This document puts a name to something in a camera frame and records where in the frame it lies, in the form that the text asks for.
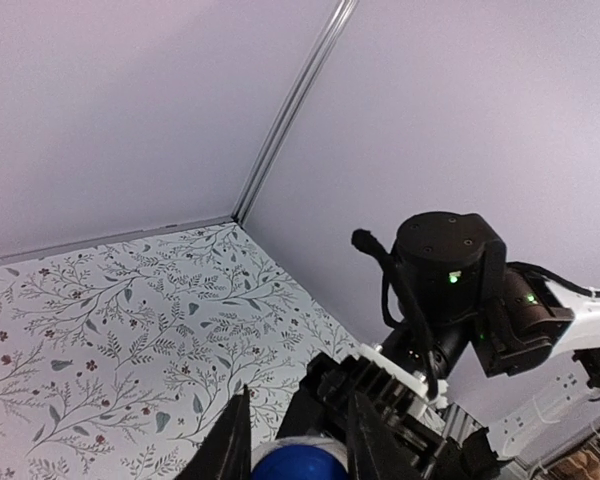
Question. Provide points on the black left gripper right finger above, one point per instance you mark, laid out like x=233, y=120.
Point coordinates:
x=372, y=451

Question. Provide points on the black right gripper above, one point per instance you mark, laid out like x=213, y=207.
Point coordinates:
x=319, y=407

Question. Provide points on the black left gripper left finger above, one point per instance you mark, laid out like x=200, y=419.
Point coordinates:
x=225, y=453

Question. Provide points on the blue label plastic bottle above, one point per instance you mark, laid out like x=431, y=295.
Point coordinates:
x=330, y=445

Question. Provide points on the blue bottle cap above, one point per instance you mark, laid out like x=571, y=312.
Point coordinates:
x=299, y=462

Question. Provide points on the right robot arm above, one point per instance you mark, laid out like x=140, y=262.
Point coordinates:
x=446, y=287

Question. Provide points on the floral patterned table mat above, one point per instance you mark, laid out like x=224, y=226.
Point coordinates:
x=116, y=360

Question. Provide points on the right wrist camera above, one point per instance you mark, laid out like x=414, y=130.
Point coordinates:
x=414, y=383

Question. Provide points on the right aluminium corner post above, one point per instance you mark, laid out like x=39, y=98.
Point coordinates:
x=290, y=108

